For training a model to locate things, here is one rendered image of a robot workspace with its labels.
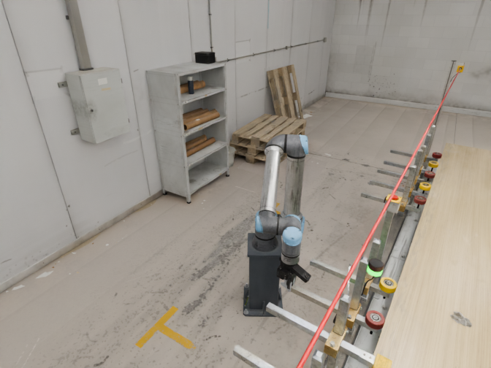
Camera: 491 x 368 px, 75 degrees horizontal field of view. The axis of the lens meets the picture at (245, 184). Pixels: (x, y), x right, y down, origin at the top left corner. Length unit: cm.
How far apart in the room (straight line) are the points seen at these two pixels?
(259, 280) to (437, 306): 121
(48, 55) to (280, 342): 287
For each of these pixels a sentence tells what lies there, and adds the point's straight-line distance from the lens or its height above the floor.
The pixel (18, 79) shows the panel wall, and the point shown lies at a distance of 311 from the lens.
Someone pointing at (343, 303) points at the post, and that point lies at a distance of 134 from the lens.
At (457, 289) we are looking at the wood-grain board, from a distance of 198.
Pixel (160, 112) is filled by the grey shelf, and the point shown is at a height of 111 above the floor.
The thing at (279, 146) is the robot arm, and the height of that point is 141.
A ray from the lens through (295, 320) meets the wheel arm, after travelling 149.
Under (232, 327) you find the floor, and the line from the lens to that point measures 267.
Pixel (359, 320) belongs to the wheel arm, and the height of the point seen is 86.
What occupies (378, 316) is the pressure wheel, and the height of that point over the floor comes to 90.
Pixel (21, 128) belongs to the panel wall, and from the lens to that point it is 315.
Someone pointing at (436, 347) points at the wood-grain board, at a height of 90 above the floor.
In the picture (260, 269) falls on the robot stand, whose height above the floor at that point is 46.
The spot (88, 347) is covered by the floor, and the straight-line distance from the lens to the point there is 280.
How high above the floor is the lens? 212
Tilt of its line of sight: 28 degrees down
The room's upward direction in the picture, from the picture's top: straight up
